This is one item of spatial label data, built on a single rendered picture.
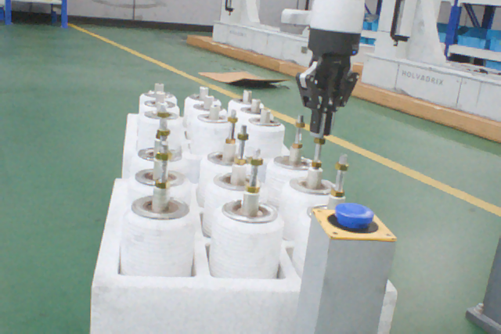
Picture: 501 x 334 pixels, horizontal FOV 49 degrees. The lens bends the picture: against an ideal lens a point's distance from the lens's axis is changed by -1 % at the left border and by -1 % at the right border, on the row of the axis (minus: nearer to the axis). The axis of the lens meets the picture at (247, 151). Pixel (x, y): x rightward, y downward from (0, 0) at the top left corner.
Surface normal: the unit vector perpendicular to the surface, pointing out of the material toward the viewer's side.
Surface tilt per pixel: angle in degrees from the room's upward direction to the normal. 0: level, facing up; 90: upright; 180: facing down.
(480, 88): 90
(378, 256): 90
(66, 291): 0
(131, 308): 90
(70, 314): 0
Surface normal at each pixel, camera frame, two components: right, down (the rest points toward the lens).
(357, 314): 0.15, 0.29
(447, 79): -0.87, 0.04
